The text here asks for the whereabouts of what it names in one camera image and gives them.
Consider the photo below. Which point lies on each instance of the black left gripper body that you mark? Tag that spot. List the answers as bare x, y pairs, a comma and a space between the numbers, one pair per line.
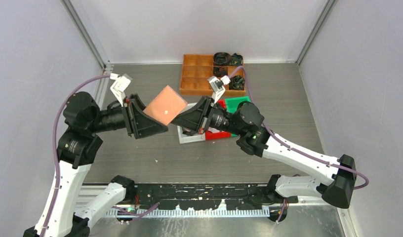
126, 117

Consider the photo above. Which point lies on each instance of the tan leather card holder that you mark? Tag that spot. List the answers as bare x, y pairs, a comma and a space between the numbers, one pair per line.
166, 106

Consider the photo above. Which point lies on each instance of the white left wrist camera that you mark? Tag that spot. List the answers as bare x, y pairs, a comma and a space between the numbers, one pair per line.
120, 84

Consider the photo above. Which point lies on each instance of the camouflage rolled tie lower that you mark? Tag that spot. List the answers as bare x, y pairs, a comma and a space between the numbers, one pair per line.
237, 83

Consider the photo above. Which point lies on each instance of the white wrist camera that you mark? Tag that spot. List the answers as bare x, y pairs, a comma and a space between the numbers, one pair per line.
218, 86
120, 84

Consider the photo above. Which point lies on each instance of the dark rolled belt top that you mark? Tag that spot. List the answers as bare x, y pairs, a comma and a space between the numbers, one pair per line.
222, 59

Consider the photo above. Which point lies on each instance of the green patterned rolled tie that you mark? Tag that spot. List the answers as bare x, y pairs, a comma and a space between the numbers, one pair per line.
236, 60

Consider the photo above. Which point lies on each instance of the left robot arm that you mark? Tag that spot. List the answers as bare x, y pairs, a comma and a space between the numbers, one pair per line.
75, 153

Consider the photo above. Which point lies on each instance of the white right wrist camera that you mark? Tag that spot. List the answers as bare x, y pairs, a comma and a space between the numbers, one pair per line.
218, 86

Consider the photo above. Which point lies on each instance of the green plastic bin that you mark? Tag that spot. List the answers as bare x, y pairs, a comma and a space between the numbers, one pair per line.
232, 112

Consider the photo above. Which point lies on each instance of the dark rolled tie middle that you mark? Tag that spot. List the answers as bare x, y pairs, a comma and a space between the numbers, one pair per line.
220, 71

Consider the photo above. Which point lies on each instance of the orange wooden compartment tray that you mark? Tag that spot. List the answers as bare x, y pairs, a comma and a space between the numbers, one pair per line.
197, 69

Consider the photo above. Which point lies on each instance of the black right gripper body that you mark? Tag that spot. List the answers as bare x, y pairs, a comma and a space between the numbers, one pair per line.
214, 118

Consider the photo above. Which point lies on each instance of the white plastic bin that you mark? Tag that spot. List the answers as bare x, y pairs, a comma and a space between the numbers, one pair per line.
186, 135

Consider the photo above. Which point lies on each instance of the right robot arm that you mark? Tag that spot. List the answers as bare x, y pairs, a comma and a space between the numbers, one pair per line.
330, 178

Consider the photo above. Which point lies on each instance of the red plastic bin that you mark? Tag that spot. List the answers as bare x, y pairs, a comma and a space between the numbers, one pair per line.
213, 134

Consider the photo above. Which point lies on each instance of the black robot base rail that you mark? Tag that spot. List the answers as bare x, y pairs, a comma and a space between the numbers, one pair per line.
203, 200

